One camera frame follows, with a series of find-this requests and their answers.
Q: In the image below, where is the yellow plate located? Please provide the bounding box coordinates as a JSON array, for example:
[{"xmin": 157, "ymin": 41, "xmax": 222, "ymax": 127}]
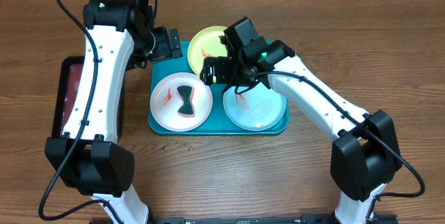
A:
[{"xmin": 188, "ymin": 26, "xmax": 227, "ymax": 75}]

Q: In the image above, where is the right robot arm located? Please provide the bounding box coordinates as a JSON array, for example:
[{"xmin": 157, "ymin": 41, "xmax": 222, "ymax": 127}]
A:
[{"xmin": 200, "ymin": 17, "xmax": 402, "ymax": 223}]

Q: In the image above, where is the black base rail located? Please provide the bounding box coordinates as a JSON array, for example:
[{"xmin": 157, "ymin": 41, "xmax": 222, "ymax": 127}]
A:
[{"xmin": 89, "ymin": 213, "xmax": 399, "ymax": 224}]

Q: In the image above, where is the white pink plate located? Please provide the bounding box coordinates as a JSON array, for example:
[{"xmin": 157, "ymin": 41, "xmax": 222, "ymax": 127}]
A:
[{"xmin": 149, "ymin": 72, "xmax": 213, "ymax": 132}]

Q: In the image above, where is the teal plastic tray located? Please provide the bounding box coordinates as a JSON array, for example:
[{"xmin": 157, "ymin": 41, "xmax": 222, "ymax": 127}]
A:
[{"xmin": 148, "ymin": 41, "xmax": 289, "ymax": 136}]

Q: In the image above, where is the dark red water tray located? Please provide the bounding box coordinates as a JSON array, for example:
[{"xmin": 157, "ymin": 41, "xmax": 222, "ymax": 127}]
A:
[{"xmin": 51, "ymin": 55, "xmax": 126, "ymax": 140}]

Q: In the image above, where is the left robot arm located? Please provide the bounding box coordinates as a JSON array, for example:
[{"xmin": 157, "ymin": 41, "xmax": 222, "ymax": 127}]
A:
[{"xmin": 44, "ymin": 0, "xmax": 182, "ymax": 223}]

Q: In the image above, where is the light blue plate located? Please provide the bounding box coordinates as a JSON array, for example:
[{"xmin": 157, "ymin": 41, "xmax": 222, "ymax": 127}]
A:
[{"xmin": 223, "ymin": 83, "xmax": 287, "ymax": 131}]

